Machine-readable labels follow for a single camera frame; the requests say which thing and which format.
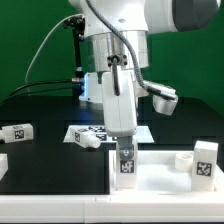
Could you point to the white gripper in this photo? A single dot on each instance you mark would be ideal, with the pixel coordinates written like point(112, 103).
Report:
point(120, 111)

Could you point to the white square table top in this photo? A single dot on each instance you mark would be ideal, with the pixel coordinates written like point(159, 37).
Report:
point(156, 172)

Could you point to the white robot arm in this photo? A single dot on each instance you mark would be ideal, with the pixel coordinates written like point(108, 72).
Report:
point(118, 31)

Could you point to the white left obstacle block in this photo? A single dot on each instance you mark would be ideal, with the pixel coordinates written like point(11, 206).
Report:
point(3, 165)

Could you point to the white marker base plate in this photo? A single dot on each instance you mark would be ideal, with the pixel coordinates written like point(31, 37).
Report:
point(142, 135)

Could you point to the white front obstacle rail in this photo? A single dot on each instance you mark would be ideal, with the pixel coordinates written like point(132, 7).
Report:
point(112, 209)

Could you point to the black camera stand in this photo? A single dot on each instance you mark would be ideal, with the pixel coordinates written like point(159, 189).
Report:
point(77, 25)

